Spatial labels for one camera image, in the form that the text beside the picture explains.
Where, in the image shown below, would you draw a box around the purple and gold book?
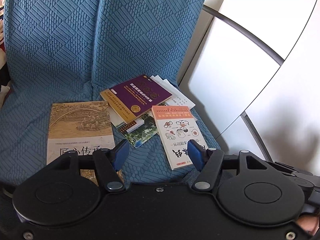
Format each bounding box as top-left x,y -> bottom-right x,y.
100,75 -> 172,124

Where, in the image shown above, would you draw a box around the white text paper sheets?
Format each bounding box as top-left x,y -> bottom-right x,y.
151,75 -> 195,109

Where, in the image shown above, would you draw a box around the person's right hand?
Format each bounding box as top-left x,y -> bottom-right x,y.
297,215 -> 319,235

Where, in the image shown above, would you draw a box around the right blue floor chair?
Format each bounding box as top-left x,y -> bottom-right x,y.
89,0 -> 222,183

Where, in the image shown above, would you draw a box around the blue floor chair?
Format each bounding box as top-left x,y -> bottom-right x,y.
89,0 -> 222,183
1,0 -> 106,185

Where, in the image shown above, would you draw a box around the orange white cartoon book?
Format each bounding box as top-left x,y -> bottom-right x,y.
151,105 -> 208,170

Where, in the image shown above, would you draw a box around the dark curved metal bar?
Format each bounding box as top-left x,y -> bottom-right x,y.
202,5 -> 284,66

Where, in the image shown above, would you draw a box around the tan Chinese painting book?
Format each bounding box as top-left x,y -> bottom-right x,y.
46,100 -> 125,186

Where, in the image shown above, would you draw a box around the left blue floor chair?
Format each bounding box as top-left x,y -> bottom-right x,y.
1,0 -> 106,185

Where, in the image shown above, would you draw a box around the building photo postcard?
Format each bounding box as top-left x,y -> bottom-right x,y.
116,111 -> 158,148

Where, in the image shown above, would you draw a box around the striped red black blanket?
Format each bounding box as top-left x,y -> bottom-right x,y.
0,0 -> 11,108

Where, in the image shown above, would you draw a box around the white lined paper sheet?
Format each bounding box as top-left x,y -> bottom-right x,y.
108,106 -> 125,127

